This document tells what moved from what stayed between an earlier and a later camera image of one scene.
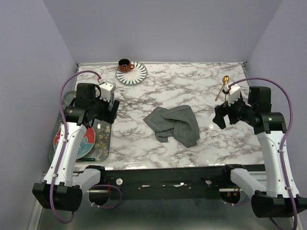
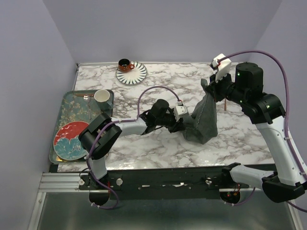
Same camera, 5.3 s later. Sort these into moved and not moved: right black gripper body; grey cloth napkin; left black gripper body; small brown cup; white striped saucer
Moved: left black gripper body; right black gripper body; grey cloth napkin
Not moved: small brown cup; white striped saucer
